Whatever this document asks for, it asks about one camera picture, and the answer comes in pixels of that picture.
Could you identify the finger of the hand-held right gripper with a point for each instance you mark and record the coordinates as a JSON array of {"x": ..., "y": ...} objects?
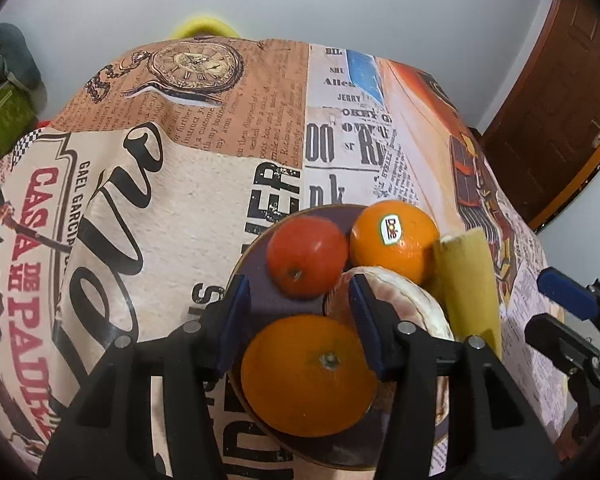
[
  {"x": 560, "y": 340},
  {"x": 567, "y": 292}
]

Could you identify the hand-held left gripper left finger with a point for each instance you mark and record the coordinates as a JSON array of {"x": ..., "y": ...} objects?
[{"x": 232, "y": 320}]

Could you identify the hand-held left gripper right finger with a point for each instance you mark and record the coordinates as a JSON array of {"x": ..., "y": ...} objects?
[{"x": 367, "y": 330}]

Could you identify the dark grey round plate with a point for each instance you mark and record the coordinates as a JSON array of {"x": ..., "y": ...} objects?
[{"x": 300, "y": 305}]

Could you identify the large plain orange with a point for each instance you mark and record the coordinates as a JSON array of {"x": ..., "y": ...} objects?
[{"x": 307, "y": 375}]

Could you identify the orange with sticker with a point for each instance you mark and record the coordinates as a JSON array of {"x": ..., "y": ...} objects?
[{"x": 395, "y": 242}]

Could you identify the red tomato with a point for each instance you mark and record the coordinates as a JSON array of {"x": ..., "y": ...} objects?
[{"x": 307, "y": 255}]

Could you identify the white heart-print wardrobe door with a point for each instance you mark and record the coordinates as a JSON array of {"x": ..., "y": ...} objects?
[{"x": 580, "y": 240}]

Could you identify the printed newspaper tablecloth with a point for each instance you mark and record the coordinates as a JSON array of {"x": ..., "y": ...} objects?
[{"x": 180, "y": 160}]

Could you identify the brown wooden door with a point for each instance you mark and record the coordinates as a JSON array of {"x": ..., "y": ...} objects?
[{"x": 555, "y": 110}]

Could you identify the black white checkered cloth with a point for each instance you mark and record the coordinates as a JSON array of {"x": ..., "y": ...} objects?
[{"x": 27, "y": 142}]

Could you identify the green patterned bag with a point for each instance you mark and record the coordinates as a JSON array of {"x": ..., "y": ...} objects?
[{"x": 5, "y": 120}]

